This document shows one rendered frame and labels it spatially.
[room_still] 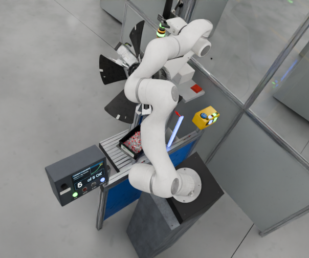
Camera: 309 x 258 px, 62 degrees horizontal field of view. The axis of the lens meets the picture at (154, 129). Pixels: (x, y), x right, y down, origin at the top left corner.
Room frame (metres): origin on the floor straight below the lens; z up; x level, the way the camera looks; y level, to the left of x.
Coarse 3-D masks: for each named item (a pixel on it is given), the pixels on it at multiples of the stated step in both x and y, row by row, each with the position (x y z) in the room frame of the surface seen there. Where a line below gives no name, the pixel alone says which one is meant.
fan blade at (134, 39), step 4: (144, 20) 1.62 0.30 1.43; (140, 24) 1.62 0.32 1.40; (136, 28) 1.64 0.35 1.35; (140, 28) 1.60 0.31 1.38; (136, 32) 1.61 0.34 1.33; (140, 32) 1.57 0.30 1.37; (132, 36) 1.65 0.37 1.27; (136, 36) 1.59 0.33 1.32; (140, 36) 1.55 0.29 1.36; (132, 40) 1.63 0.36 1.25; (136, 40) 1.57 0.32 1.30; (140, 40) 1.52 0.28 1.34; (136, 44) 1.55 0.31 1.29; (140, 44) 1.51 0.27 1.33; (136, 48) 1.53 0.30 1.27; (136, 52) 1.52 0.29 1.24; (136, 56) 1.51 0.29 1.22
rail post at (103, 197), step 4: (100, 192) 0.69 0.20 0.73; (104, 192) 0.68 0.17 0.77; (100, 196) 0.68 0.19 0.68; (104, 196) 0.68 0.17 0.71; (100, 200) 0.69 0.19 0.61; (104, 200) 0.69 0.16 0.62; (100, 204) 0.68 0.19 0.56; (104, 204) 0.69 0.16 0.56; (100, 208) 0.67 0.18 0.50; (104, 208) 0.69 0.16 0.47; (100, 212) 0.67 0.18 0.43; (104, 212) 0.70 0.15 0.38; (100, 216) 0.67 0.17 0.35; (100, 220) 0.68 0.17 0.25; (96, 224) 0.69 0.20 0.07; (100, 224) 0.68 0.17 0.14; (100, 228) 0.69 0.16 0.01
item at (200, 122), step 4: (208, 108) 1.41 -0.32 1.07; (212, 108) 1.42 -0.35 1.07; (200, 112) 1.34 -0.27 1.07; (204, 112) 1.35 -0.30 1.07; (208, 112) 1.36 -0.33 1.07; (212, 112) 1.38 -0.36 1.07; (196, 116) 1.30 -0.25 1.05; (200, 116) 1.30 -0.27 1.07; (216, 116) 1.35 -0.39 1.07; (192, 120) 1.31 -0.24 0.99; (196, 120) 1.30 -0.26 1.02; (200, 120) 1.28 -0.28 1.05; (204, 120) 1.27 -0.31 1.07; (208, 120) 1.29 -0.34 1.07; (196, 124) 1.29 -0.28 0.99; (200, 124) 1.27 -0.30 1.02; (204, 124) 1.26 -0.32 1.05; (208, 124) 1.31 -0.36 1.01; (200, 128) 1.26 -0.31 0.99
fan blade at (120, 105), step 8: (120, 96) 1.25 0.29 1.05; (112, 104) 1.20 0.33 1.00; (120, 104) 1.21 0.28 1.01; (128, 104) 1.24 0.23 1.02; (136, 104) 1.26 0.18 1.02; (112, 112) 1.17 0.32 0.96; (120, 112) 1.18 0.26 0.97; (128, 112) 1.20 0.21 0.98; (120, 120) 1.15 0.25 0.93; (128, 120) 1.16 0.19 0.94
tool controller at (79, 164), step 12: (72, 156) 0.60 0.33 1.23; (84, 156) 0.61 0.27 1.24; (96, 156) 0.63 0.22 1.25; (48, 168) 0.50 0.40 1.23; (60, 168) 0.51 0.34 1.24; (72, 168) 0.53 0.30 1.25; (84, 168) 0.55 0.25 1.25; (96, 168) 0.59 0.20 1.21; (60, 180) 0.46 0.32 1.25; (72, 180) 0.49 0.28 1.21; (84, 180) 0.53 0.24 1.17; (96, 180) 0.57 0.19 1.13; (60, 192) 0.44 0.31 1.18; (72, 192) 0.47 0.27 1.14; (84, 192) 0.51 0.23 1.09; (60, 204) 0.42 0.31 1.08
